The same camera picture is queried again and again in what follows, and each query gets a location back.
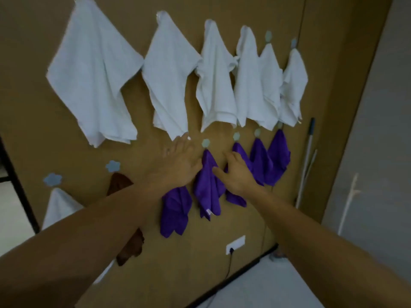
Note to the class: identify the blue flower wall hook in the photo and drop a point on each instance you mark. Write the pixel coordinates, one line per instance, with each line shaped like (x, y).
(112, 166)
(52, 179)

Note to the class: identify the person's left fingers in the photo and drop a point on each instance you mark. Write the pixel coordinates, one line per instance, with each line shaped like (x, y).
(180, 145)

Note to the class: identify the brown cloth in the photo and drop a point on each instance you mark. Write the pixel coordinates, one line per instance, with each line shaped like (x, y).
(118, 184)

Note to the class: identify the person's right thumb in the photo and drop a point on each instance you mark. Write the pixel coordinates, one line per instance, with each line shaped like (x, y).
(221, 175)

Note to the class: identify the person's left forearm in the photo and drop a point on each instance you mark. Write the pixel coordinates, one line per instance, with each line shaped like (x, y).
(80, 240)

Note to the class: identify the black metal frame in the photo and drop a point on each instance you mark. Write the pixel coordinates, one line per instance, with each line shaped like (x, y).
(17, 186)

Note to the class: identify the person's left hand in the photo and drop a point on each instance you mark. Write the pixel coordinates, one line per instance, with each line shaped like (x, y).
(176, 166)

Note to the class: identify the person's right hand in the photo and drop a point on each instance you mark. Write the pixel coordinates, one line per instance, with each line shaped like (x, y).
(239, 178)

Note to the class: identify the person's right forearm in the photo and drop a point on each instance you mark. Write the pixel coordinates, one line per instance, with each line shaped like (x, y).
(321, 253)

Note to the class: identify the small white cloth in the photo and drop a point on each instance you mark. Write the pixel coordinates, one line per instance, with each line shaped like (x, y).
(59, 206)

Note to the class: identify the thin white rod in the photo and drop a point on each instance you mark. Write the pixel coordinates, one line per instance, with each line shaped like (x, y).
(310, 165)

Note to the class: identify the purple cloth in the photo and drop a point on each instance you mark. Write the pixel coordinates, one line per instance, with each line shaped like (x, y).
(236, 199)
(176, 211)
(207, 189)
(278, 153)
(258, 157)

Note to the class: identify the row of white hanging towels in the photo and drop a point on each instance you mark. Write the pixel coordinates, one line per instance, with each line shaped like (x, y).
(167, 70)

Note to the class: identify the pale green hexagon wall hook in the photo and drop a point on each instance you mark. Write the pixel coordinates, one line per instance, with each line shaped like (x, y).
(236, 136)
(257, 132)
(205, 143)
(293, 43)
(268, 36)

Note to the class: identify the white wall socket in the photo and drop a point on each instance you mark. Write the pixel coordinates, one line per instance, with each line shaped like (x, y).
(236, 244)

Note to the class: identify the black baseboard strip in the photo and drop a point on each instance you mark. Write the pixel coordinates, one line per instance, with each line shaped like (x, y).
(231, 276)

